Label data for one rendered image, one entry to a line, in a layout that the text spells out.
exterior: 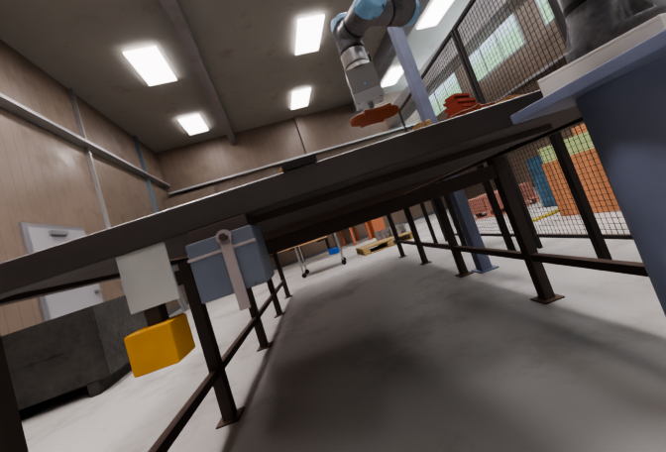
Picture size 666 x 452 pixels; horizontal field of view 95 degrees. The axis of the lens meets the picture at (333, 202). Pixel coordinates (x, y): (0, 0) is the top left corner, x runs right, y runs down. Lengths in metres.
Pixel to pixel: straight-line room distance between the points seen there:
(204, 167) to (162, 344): 11.40
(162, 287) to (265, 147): 11.32
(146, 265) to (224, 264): 0.17
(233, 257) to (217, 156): 11.44
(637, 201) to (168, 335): 0.86
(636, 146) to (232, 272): 0.72
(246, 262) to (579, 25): 0.73
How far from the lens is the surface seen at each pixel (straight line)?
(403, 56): 3.14
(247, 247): 0.64
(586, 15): 0.73
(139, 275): 0.75
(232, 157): 11.95
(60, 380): 4.10
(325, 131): 12.30
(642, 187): 0.70
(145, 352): 0.74
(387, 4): 0.99
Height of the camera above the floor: 0.77
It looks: 5 degrees up
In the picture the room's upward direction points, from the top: 19 degrees counter-clockwise
